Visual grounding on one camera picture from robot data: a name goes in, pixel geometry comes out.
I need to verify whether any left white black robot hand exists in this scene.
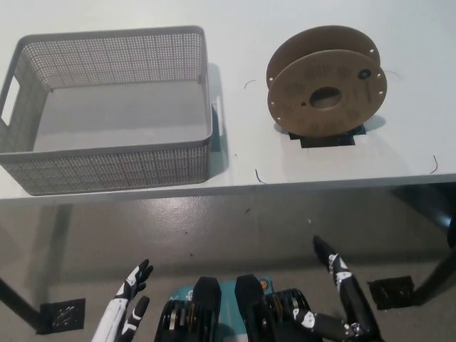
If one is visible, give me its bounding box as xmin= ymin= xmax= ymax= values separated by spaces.
xmin=91 ymin=259 xmax=155 ymax=342

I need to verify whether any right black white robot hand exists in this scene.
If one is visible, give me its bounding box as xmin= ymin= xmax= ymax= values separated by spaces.
xmin=291 ymin=234 xmax=385 ymax=342

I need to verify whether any brown cardboard filament spool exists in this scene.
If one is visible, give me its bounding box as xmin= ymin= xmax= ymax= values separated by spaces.
xmin=266 ymin=24 xmax=388 ymax=138

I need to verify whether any black floor pad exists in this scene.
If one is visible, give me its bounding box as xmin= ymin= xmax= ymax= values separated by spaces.
xmin=35 ymin=298 xmax=87 ymax=335
xmin=366 ymin=276 xmax=416 ymax=310

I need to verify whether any black table leg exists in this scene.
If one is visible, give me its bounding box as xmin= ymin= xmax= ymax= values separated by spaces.
xmin=0 ymin=276 xmax=41 ymax=333
xmin=413 ymin=245 xmax=456 ymax=307

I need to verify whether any black teal robot torso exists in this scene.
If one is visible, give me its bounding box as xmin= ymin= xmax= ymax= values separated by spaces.
xmin=156 ymin=274 xmax=343 ymax=342

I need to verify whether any grey perforated plastic basket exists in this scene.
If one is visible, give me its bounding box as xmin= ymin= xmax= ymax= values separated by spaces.
xmin=0 ymin=24 xmax=216 ymax=197

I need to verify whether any black tape marking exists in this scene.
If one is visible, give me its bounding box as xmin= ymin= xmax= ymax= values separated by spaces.
xmin=287 ymin=123 xmax=368 ymax=149

